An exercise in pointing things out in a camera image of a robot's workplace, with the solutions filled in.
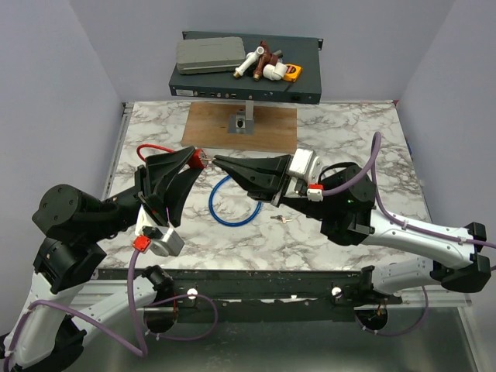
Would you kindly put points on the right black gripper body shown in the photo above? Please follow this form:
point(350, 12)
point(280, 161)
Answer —
point(291, 186)

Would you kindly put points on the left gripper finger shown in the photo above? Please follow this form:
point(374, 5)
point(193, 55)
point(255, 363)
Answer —
point(176, 188)
point(175, 161)

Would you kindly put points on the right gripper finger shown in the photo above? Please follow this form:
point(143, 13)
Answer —
point(252, 167)
point(260, 188)

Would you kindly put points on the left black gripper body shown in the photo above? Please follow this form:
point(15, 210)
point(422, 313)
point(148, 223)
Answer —
point(156, 208)

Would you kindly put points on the silver key bunch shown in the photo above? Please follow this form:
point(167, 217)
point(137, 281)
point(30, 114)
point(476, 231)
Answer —
point(280, 218)

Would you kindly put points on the blue cable lock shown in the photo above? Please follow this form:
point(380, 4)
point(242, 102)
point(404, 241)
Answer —
point(230, 206)

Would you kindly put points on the red cable lock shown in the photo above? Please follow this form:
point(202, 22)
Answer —
point(199, 159)

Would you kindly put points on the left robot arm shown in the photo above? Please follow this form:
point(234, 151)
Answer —
point(49, 335)

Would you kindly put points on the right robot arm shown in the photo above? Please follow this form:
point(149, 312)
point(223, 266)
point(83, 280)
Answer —
point(350, 215)

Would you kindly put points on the white elbow pipe fitting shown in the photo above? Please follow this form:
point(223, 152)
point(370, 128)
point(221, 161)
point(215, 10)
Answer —
point(275, 72)

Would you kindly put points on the wooden board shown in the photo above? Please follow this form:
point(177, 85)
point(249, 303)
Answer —
point(207, 126)

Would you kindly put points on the yellow tape measure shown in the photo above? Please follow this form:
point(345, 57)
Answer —
point(292, 73)

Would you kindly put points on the brown pipe fitting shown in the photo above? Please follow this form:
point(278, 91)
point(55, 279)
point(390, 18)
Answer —
point(267, 57)

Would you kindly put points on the white straight pipe fitting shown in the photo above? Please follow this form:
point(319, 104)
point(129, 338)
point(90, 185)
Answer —
point(251, 58)

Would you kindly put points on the dark teal rack device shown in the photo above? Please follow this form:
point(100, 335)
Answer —
point(302, 52)

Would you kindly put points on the grey plastic case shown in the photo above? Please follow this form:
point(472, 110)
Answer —
point(209, 55)

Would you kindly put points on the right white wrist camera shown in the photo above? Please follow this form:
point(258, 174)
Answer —
point(315, 165)

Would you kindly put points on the metal stand post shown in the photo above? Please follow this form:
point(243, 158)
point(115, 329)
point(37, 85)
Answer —
point(242, 122)

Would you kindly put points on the black mounting rail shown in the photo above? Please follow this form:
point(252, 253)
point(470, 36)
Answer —
point(272, 295)

